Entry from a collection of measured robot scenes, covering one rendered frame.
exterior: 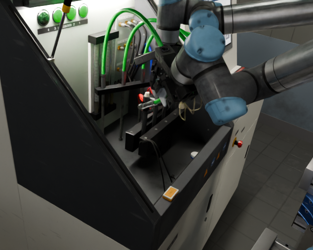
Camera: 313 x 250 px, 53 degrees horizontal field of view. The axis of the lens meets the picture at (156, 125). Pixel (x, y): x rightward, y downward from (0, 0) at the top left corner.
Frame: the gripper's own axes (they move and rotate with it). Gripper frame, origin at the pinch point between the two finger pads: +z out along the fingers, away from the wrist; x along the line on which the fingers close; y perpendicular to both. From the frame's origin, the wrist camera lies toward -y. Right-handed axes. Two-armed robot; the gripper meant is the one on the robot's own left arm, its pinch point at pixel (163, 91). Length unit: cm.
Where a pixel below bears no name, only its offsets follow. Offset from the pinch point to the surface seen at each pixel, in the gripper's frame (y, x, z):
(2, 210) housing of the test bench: 12, -65, 62
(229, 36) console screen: -35, 73, 65
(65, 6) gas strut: -22.2, -21.2, -18.1
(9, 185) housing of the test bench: 5, -56, 45
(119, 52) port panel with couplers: -33, 3, 41
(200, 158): 22.8, 11.3, 22.4
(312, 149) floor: 55, 185, 182
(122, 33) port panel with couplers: -39, 6, 36
